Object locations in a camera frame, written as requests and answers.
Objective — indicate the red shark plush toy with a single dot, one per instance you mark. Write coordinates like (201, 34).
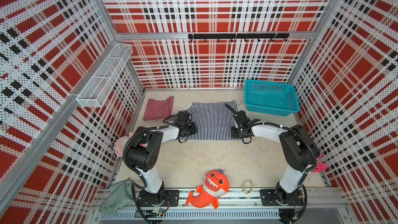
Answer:
(216, 184)

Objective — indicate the pink plush toy red dress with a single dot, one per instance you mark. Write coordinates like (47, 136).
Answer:
(120, 144)

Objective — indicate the aluminium front rail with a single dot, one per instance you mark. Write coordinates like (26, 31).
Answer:
(320, 205)

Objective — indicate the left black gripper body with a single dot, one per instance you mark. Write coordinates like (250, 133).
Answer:
(189, 129)

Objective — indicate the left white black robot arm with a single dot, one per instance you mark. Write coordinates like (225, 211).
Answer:
(142, 149)

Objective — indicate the maroon tank top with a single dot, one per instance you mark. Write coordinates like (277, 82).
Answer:
(157, 109)

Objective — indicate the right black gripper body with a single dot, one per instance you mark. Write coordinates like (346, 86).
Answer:
(237, 132)

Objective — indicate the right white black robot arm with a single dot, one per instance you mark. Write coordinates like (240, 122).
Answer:
(300, 151)

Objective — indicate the black wall hook rail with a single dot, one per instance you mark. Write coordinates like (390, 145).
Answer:
(271, 36)

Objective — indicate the striped black white tank top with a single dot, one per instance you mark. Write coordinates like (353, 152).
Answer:
(212, 120)

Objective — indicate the white plush toy yellow glasses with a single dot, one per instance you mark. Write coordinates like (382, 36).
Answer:
(320, 166)

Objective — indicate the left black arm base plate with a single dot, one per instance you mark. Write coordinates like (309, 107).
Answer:
(168, 198)

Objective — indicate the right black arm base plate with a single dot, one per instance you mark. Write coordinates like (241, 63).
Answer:
(274, 197)

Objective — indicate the white wire mesh shelf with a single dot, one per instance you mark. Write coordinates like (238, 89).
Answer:
(106, 74)

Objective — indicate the teal plastic basket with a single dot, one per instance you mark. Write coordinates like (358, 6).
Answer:
(270, 98)

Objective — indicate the green cloth rag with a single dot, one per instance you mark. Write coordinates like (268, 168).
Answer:
(120, 196)

